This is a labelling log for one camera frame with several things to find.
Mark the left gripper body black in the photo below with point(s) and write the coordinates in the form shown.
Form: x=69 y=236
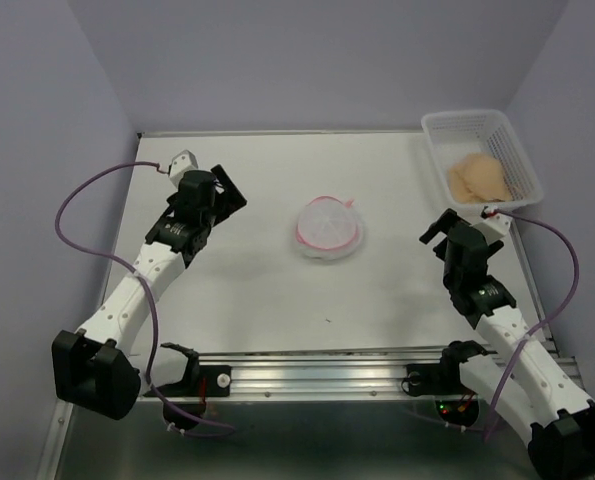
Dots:
x=210 y=215

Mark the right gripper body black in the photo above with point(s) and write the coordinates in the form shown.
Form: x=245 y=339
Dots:
x=448 y=277

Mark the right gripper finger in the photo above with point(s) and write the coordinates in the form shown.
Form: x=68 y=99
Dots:
x=442 y=225
x=441 y=248

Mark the beige bra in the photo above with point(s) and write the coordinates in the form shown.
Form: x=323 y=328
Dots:
x=478 y=178

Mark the white mesh laundry bag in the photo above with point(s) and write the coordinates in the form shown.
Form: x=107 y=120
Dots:
x=326 y=230

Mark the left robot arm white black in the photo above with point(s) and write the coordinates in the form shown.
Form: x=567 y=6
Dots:
x=91 y=367

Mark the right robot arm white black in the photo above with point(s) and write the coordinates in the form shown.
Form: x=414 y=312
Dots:
x=554 y=417

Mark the white plastic basket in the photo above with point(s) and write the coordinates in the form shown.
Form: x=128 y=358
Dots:
x=452 y=135

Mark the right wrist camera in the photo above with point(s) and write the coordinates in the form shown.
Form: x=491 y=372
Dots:
x=494 y=226

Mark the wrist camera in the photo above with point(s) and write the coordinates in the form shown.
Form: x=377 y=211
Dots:
x=182 y=163
x=494 y=226

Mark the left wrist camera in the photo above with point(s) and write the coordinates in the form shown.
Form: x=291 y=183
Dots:
x=182 y=163

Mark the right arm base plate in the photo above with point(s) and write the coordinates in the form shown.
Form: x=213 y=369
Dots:
x=443 y=377

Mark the aluminium rail frame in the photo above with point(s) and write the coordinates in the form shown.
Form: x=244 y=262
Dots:
x=296 y=329

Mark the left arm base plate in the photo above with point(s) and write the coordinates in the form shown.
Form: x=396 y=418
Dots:
x=179 y=372

